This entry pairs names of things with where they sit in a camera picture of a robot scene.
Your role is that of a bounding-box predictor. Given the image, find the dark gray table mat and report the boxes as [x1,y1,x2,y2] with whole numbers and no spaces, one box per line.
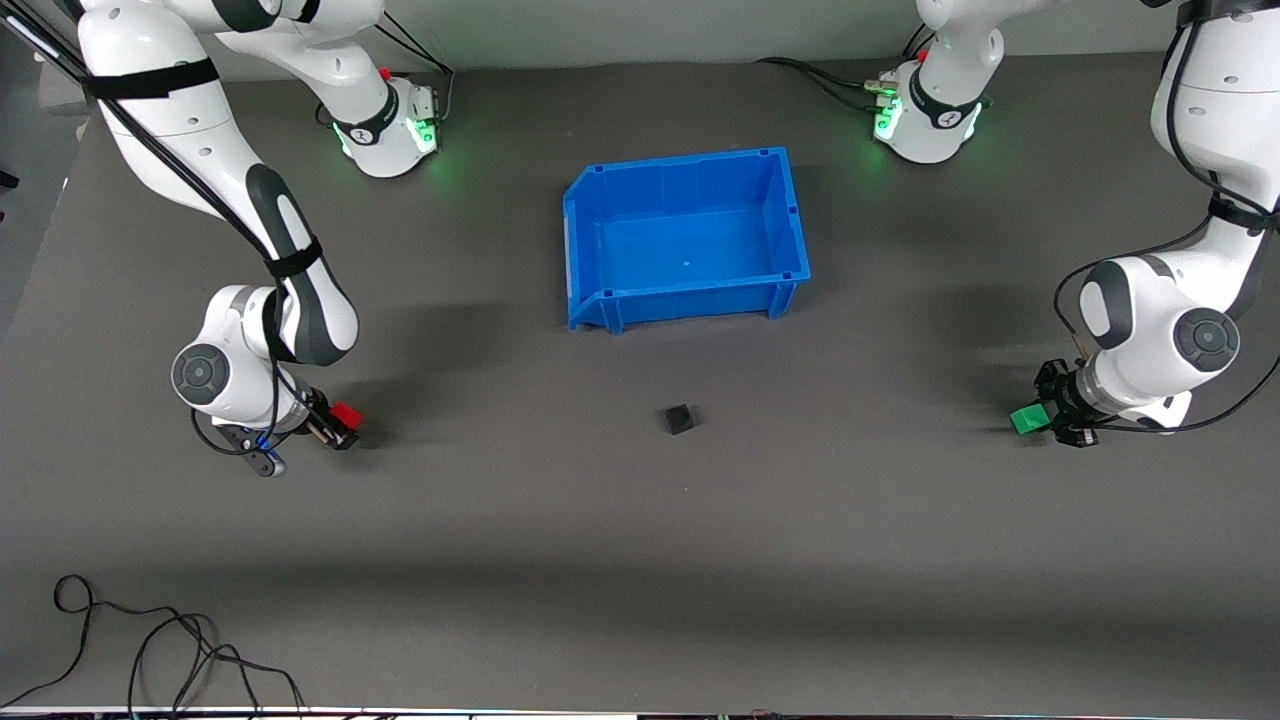
[0,35,1280,717]

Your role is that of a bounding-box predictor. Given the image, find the black arm base cable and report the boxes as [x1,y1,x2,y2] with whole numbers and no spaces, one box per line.
[755,20,936,111]
[315,18,457,127]

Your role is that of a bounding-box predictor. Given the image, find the black left arm base cable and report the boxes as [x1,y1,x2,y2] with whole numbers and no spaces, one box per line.
[755,20,936,111]

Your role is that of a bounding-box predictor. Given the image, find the aluminium frame bar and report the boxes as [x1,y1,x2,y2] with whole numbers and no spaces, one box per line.
[0,10,83,79]

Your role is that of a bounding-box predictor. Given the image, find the thin black loose cable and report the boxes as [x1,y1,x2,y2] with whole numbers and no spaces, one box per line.
[128,612,306,720]
[0,575,216,708]

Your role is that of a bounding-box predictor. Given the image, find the blue plastic storage bin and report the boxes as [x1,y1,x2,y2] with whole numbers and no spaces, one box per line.
[562,146,812,334]

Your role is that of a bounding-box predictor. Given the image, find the black right arm base cable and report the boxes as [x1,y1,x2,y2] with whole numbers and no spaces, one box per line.
[315,18,457,127]

